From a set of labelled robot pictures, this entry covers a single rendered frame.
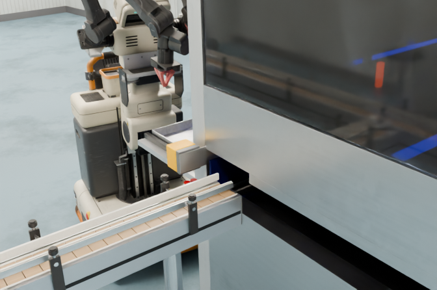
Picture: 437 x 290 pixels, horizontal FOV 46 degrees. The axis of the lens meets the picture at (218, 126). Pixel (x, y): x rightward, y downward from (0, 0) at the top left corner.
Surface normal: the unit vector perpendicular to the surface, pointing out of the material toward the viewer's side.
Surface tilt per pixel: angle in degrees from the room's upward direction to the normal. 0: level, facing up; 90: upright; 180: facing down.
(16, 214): 0
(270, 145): 90
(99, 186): 90
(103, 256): 90
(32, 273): 0
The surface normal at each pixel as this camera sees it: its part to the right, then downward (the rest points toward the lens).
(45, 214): -0.02, -0.92
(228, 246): -0.80, 0.25
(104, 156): 0.45, 0.33
